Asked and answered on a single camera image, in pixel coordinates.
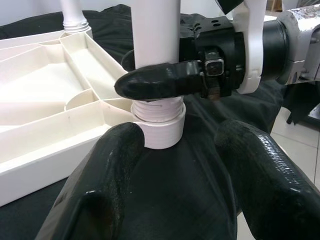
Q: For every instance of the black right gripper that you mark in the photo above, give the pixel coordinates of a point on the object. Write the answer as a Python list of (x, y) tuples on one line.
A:
[(225, 42)]

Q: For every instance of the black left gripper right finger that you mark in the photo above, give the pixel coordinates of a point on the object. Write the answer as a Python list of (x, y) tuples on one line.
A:
[(270, 195)]

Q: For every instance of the white plastic table top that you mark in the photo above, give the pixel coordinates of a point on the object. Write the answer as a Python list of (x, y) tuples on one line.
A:
[(50, 75)]

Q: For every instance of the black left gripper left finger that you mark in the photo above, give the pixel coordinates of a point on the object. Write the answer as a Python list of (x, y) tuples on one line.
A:
[(100, 187)]

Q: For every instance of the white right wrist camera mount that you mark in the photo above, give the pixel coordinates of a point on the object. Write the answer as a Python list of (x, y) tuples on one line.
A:
[(252, 50)]

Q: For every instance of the white plastic table leg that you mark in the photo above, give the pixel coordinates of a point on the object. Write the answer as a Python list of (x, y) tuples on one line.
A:
[(155, 30), (72, 15)]

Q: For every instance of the black cloth table cover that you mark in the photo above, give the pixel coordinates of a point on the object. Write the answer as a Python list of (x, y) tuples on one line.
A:
[(175, 187)]

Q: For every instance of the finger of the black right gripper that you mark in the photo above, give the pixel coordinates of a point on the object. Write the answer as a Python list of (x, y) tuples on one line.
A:
[(155, 82)]

